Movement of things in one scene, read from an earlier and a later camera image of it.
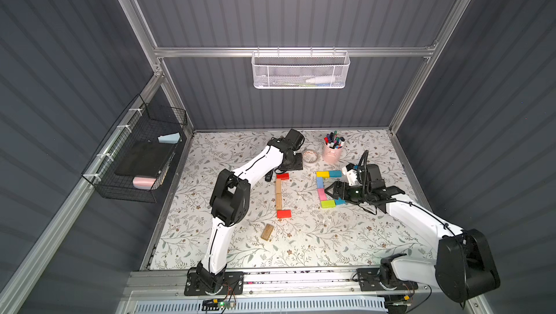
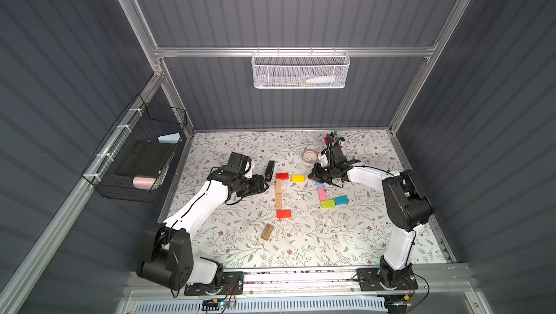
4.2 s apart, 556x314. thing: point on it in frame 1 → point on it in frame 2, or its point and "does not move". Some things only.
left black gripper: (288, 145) → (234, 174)
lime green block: (329, 203) does not move
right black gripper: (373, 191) → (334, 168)
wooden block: (267, 231) does not move
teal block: (339, 202) does not move
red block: (284, 213) does not move
